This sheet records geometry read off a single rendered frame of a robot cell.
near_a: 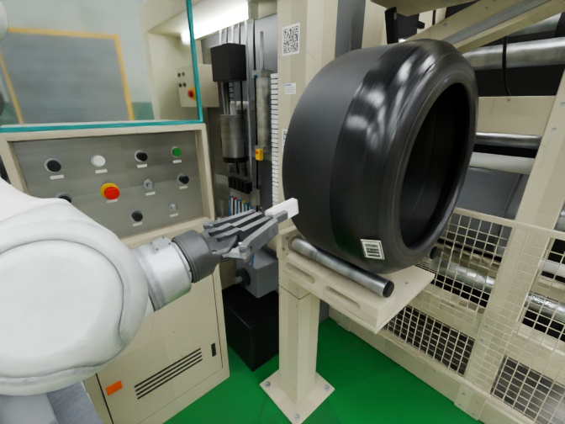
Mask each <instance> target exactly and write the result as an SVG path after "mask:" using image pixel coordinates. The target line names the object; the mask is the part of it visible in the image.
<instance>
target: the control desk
mask: <svg viewBox="0 0 565 424"><path fill-rule="evenodd" d="M0 155H1V158H2V159H3V164H4V166H5V168H6V171H7V174H8V177H9V180H10V182H11V184H12V186H13V187H14V188H16V189H17V190H18V191H20V192H22V193H25V194H27V195H28V196H31V197H35V198H39V199H65V200H67V201H68V202H69V203H70V204H72V205H73V206H74V207H75V208H77V209H78V210H80V211H81V212H82V213H83V214H85V215H86V216H88V217H89V218H91V219H92V220H94V221H96V222H97V223H99V224H100V225H101V226H103V227H104V228H106V229H108V230H110V231H112V232H113V233H114V234H115V235H116V236H117V237H118V238H119V240H120V241H122V242H123V243H124V244H125V245H126V246H127V247H128V248H129V249H130V250H131V249H135V248H137V247H139V246H143V245H144V244H147V243H149V242H152V241H154V240H157V239H159V238H161V237H163V236H164V237H166V238H167V239H169V240H170V241H171V240H172V238H173V237H175V236H179V235H181V234H182V233H185V232H187V231H190V230H195V231H198V232H199V233H201V232H203V223H205V222H210V221H214V201H213V193H212V183H211V175H210V165H209V149H208V140H207V131H206V124H187V125H151V126H132V127H113V128H96V129H77V130H41V131H22V132H3V133H0ZM191 284H192V287H191V290H190V291H189V292H188V293H187V294H185V295H183V296H182V297H180V298H178V299H176V300H174V301H172V302H171V303H170V304H168V305H165V306H163V308H162V309H160V310H157V311H155V312H154V313H152V314H150V315H148V316H147V317H146V318H145V319H144V320H143V321H142V324H141V326H140V329H139V330H138V332H137V333H136V335H135V337H134V339H133V340H132V342H131V343H130V344H129V345H128V346H127V347H126V348H125V350H124V351H123V352H122V353H121V354H120V355H119V356H118V357H117V358H115V359H114V360H113V361H112V362H111V363H110V364H109V365H108V366H106V367H105V368H103V369H102V370H100V371H98V372H97V373H95V374H94V375H92V376H90V377H88V378H87V379H84V380H83V383H84V385H85V388H86V391H87V393H88V394H89V397H90V400H91V402H92V405H93V407H94V408H95V410H96V412H97V414H98V415H99V417H100V419H101V421H102V423H103V424H162V423H164V422H165V421H167V420H169V419H170V418H171V417H173V416H175V415H176V414H177V413H178V412H179V411H181V410H183V409H184V408H186V407H187V406H188V405H190V404H192V403H193V402H194V401H195V400H197V399H198V398H200V397H201V396H203V395H204V394H206V393H207V392H209V391H210V390H211V389H212V388H214V387H215V386H217V385H218V384H220V383H221V382H223V381H224V380H226V379H227V378H229V376H230V370H229V361H228V352H227V343H226V335H225V325H224V309H223V300H222V291H221V282H220V273H219V264H218V265H217V266H216V268H215V270H214V272H213V273H212V274H211V275H209V276H208V277H206V278H203V279H202V280H200V281H198V282H196V283H191ZM118 381H121V384H122V386H123V388H121V389H120V390H117V391H115V392H114V393H112V394H111V395H108V393H107V390H106V388H107V387H109V386H110V385H112V384H114V383H116V382H118Z"/></svg>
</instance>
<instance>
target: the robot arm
mask: <svg viewBox="0 0 565 424"><path fill-rule="evenodd" d="M296 214H298V200H297V199H294V198H291V199H289V200H287V201H285V202H283V203H280V204H278V205H276V206H274V207H272V208H270V209H267V210H266V211H264V208H263V207H259V211H258V212H256V210H255V209H251V210H248V211H246V212H243V213H239V214H237V215H232V216H230V217H226V218H223V219H221V220H216V221H210V222H205V223H203V232H201V233H199V232H198V231H195V230H190V231H187V232H185V233H182V234H181V235H179V236H175V237H173V238H172V240H171V241H170V240H169V239H167V238H166V237H164V236H163V237H161V238H159V239H157V240H154V241H152V242H149V243H147V244H144V245H143V246H139V247H137V248H135V249H131V250H130V249H129V248H128V247H127V246H126V245H125V244H124V243H123V242H122V241H120V240H119V238H118V237H117V236H116V235H115V234H114V233H113V232H112V231H110V230H108V229H106V228H104V227H103V226H101V225H100V224H99V223H97V222H96V221H94V220H92V219H91V218H89V217H88V216H86V215H85V214H83V213H82V212H81V211H80V210H78V209H77V208H75V207H74V206H73V205H72V204H70V203H69V202H68V201H67V200H65V199H39V198H35V197H31V196H28V195H27V194H25V193H22V192H20V191H18V190H17V189H16V188H14V187H13V186H11V185H10V184H8V183H7V182H5V181H4V180H3V179H1V175H0V395H37V394H44V393H47V392H51V391H55V390H60V389H63V388H65V387H68V386H71V385H73V384H76V383H78V382H80V381H83V380H84V379H87V378H88V377H90V376H92V375H94V374H95V373H97V372H98V371H100V370H102V369H103V368H105V367H106V366H108V365H109V364H110V363H111V362H112V361H113V360H114V359H115V358H117V357H118V356H119V355H120V354H121V353H122V352H123V351H124V350H125V348H126V347H127V346H128V345H129V344H130V343H131V342H132V340H133V339H134V337H135V335H136V333H137V332H138V330H139V329H140V326H141V324H142V321H143V320H144V319H145V318H146V317H147V316H148V315H150V314H152V313H154V312H155V311H157V310H160V309H162V308H163V306H165V305H168V304H170V303H171V302H172V301H174V300H176V299H178V298H180V297H182V296H183V295H185V294H187V293H188V292H189V291H190V290H191V287H192V284H191V283H196V282H198V281H200V280H202V279H203V278H206V277H208V276H209V275H211V274H212V273H213V272H214V270H215V268H216V266H217V265H218V264H219V263H221V262H227V261H229V260H230V259H231V258H232V257H238V258H240V260H241V262H243V263H246V262H249V260H250V258H251V256H252V254H253V253H255V252H256V251H257V250H259V249H260V248H261V247H262V246H264V245H265V244H266V243H267V242H269V241H270V240H271V239H272V238H273V237H274V236H275V235H277V234H278V233H279V231H278V224H279V223H281V222H283V221H285V220H287V219H288V218H290V217H292V216H294V215H296Z"/></svg>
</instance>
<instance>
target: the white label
mask: <svg viewBox="0 0 565 424"><path fill-rule="evenodd" d="M361 243H362V248H363V251H364V254H365V257H368V258H376V259H383V260H384V256H383V249H382V245H381V241H371V240H361Z"/></svg>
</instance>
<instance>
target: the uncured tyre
mask: <svg viewBox="0 0 565 424"><path fill-rule="evenodd" d="M477 126H478V84H477V79H476V76H475V72H474V70H473V67H472V66H471V64H470V63H469V61H468V60H467V59H466V58H465V57H464V56H463V55H462V54H461V53H460V52H459V51H458V50H457V49H456V48H455V47H454V46H453V45H452V44H450V43H448V42H446V41H443V40H433V39H419V40H410V41H405V42H399V43H393V44H388V45H379V46H373V47H368V48H362V49H357V50H351V51H349V52H346V53H345V54H343V55H341V56H339V57H337V58H335V59H334V60H333V61H331V62H329V63H328V64H326V65H325V66H324V67H323V68H321V69H320V70H319V71H318V72H317V73H316V75H315V76H314V77H313V78H312V80H311V81H310V82H309V84H308V86H307V87H306V88H305V89H304V92H303V93H302V95H301V97H300V99H299V101H298V103H297V105H296V107H295V110H294V111H293V115H292V118H291V120H290V123H289V126H288V132H287V135H286V139H285V143H284V148H283V155H282V189H283V195H284V199H285V201H287V200H289V199H291V198H294V199H297V200H298V214H296V215H294V216H292V217H291V220H292V222H293V223H294V225H295V226H296V228H297V229H298V231H299V232H300V233H301V234H302V235H303V236H304V237H305V238H306V239H307V240H308V241H309V242H310V243H312V244H313V245H315V246H316V247H318V248H320V249H322V250H324V251H326V252H329V253H331V254H333V255H335V256H337V257H339V258H341V259H343V260H345V261H348V262H350V263H352V264H354V265H356V266H358V267H359V268H362V269H364V270H367V271H368V272H373V273H382V274H389V273H394V272H397V271H399V270H402V269H405V268H409V267H411V266H413V265H415V264H416V263H417V262H419V261H420V260H421V259H422V258H423V257H424V256H425V255H426V254H427V253H428V252H429V251H430V249H431V248H432V247H433V246H434V245H435V244H436V242H437V240H438V239H439V237H440V236H441V233H442V232H443V231H444V229H445V228H446V225H447V223H448V221H449V219H450V218H451V215H452V213H453V210H454V209H455V207H456V204H457V201H458V199H459V197H460V194H461V191H462V188H463V185H464V183H465V179H466V176H467V172H468V168H469V165H470V161H471V158H472V154H473V147H474V143H475V138H476V133H477ZM361 240H371V241H381V245H382V249H383V256H384V260H383V259H376V258H368V257H365V254H364V251H363V248H362V243H361Z"/></svg>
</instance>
